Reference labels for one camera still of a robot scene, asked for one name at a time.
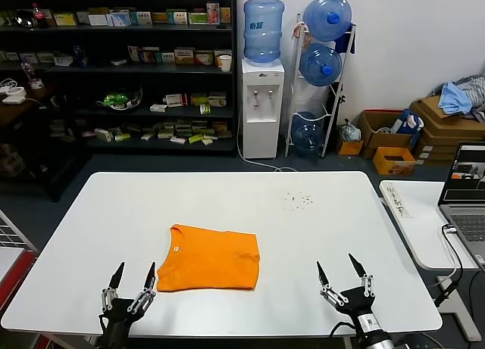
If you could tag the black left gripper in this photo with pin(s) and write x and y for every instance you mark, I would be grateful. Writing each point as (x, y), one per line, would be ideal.
(119, 316)

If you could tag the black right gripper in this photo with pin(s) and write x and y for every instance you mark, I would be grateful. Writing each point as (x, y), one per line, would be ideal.
(358, 303)

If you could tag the orange t-shirt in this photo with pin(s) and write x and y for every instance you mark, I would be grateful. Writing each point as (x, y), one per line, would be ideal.
(212, 258)

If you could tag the large white table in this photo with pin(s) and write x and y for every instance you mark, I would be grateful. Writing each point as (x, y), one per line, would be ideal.
(113, 212)

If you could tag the scattered dark crumbs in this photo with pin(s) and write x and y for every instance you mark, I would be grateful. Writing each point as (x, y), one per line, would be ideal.
(303, 198)

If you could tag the white strip with handwriting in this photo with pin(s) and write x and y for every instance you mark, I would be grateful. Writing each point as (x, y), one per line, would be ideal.
(396, 201)

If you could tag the small white side table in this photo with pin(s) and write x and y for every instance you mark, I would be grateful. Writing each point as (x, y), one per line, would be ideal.
(420, 220)

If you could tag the red white cart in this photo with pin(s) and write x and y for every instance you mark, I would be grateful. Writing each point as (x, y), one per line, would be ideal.
(15, 273)

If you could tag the orange cardboard box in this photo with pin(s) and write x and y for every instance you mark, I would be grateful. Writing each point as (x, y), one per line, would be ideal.
(394, 167)

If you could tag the grey laptop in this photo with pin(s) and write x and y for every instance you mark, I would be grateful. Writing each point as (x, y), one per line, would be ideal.
(470, 224)

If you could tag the small yellow carton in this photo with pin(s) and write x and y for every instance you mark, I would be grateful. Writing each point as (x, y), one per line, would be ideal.
(350, 147)

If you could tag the open brown cardboard box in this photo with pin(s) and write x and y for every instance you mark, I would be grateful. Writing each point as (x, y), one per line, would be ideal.
(382, 141)

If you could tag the lime green flat box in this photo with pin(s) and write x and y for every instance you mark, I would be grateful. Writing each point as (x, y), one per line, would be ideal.
(122, 138)
(195, 138)

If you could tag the grey plastic bag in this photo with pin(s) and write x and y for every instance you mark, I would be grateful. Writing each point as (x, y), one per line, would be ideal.
(348, 132)

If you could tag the cream white carton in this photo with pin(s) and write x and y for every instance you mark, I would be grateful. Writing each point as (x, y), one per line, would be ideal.
(102, 136)

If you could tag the pink white flat box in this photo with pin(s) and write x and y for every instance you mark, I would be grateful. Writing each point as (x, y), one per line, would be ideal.
(177, 140)

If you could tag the cardboard box with labels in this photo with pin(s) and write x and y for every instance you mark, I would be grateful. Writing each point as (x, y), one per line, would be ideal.
(435, 144)

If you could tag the white water dispenser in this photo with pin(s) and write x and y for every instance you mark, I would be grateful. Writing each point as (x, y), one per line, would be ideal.
(261, 137)

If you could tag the white metal jug rack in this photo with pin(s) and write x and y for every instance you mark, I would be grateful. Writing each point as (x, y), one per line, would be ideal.
(333, 112)

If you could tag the blue white bag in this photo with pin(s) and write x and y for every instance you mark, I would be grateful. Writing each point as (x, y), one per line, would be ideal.
(411, 122)

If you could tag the orange yellow box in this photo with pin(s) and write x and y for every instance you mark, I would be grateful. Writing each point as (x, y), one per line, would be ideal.
(219, 128)

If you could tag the white red medicine box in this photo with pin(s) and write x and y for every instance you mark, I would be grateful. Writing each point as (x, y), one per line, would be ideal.
(175, 100)

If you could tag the small green box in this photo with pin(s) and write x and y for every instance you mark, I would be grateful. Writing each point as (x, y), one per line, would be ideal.
(205, 109)

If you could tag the large flat cardboard box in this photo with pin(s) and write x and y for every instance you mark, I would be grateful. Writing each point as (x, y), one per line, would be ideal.
(435, 110)

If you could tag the dark wooden desk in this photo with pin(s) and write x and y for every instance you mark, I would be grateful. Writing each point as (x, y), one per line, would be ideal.
(22, 114)

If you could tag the light blue garment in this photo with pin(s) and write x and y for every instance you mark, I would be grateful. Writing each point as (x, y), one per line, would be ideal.
(454, 99)

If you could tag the black shelf unit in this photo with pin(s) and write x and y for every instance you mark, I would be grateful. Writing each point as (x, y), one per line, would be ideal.
(170, 69)

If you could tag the white flat device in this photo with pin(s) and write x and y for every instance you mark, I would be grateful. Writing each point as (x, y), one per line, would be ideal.
(13, 95)

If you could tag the small white box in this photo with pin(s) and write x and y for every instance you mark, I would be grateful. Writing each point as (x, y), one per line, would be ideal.
(117, 62)

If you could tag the colourful medicine box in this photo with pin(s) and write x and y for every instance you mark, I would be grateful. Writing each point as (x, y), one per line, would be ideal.
(149, 56)

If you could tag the striped grey garment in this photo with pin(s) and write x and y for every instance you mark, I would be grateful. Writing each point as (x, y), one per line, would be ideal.
(475, 91)

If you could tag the white blue medicine box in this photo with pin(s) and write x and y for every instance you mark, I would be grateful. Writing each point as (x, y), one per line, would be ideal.
(168, 58)

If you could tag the clear plastic bottle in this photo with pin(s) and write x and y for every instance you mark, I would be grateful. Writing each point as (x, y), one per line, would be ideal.
(32, 76)

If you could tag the white red standing box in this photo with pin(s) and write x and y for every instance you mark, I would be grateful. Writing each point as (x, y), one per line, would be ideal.
(132, 54)

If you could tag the dark blue bottle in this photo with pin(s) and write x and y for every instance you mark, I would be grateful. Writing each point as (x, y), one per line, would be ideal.
(79, 57)

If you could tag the white open box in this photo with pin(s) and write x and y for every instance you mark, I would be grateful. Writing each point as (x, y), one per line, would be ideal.
(62, 61)

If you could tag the white orange medicine box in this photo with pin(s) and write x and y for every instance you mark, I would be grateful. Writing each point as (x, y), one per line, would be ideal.
(177, 17)
(184, 56)

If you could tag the white paper cup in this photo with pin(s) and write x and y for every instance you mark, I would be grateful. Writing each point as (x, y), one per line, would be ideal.
(224, 64)

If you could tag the pink cloth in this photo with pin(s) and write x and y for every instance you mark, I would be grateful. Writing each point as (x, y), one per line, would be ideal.
(297, 31)

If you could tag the upright blue water jug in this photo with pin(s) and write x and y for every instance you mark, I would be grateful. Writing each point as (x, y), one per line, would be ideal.
(263, 35)

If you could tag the light blue box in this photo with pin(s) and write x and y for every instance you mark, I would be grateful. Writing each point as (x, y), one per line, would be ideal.
(119, 19)

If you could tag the cola bottle red cap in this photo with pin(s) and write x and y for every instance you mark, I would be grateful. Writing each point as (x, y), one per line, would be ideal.
(36, 17)

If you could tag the tall colourful box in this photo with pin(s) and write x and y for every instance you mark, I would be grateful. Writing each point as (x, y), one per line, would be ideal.
(213, 13)

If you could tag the clear glass bowl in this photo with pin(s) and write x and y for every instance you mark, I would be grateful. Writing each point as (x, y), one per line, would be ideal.
(22, 19)

